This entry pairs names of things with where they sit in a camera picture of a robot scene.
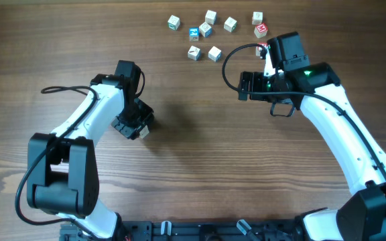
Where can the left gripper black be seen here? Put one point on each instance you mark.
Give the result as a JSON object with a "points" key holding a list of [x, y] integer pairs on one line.
{"points": [[145, 115]]}

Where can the wooden block top right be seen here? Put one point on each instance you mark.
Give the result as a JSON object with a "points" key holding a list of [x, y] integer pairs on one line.
{"points": [[257, 18]]}

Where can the blue number two block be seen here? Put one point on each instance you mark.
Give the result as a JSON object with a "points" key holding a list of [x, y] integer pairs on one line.
{"points": [[194, 34]]}

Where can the snail wooden block blue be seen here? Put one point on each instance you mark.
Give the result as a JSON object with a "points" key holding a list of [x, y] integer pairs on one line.
{"points": [[205, 29]]}

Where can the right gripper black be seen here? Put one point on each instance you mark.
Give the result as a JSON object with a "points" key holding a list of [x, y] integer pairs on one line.
{"points": [[255, 77]]}

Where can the slash wooden block blue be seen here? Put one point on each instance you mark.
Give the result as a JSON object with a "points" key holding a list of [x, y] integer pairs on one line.
{"points": [[194, 53]]}

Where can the number one wooden block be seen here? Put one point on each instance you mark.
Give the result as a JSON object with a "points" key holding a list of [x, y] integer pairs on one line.
{"points": [[230, 24]]}

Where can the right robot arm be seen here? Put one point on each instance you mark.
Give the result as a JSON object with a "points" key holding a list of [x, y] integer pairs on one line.
{"points": [[316, 91]]}

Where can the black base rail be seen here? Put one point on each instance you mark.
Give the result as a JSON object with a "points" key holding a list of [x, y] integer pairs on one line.
{"points": [[278, 230]]}

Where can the red M wooden block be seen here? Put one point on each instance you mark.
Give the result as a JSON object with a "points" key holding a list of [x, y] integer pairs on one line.
{"points": [[144, 132]]}

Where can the green edged wooden block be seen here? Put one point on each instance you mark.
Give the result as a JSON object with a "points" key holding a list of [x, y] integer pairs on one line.
{"points": [[174, 22]]}

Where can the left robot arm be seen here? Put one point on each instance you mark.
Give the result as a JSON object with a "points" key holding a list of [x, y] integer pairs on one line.
{"points": [[62, 177]]}

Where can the wooden block blue side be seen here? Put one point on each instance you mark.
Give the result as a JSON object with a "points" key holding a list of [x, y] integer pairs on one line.
{"points": [[214, 54]]}

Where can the plain top wooden block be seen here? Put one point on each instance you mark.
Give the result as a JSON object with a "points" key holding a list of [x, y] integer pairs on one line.
{"points": [[210, 17]]}

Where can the red M tilted block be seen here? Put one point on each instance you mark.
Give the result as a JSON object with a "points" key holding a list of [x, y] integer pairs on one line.
{"points": [[261, 30]]}

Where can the red A wooden block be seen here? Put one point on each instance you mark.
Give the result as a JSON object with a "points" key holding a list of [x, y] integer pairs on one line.
{"points": [[259, 49]]}

